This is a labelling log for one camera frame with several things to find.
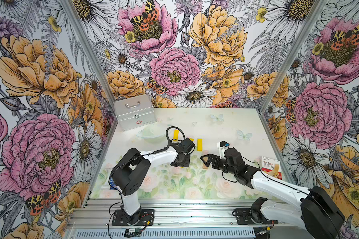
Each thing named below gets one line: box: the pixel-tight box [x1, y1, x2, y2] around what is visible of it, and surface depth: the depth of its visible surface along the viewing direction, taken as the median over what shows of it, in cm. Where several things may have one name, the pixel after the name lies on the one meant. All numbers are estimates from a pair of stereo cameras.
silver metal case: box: [113, 94, 157, 132], surface depth 107 cm
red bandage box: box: [260, 155, 283, 181], surface depth 89 cm
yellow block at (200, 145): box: [196, 138, 203, 152], surface depth 105 cm
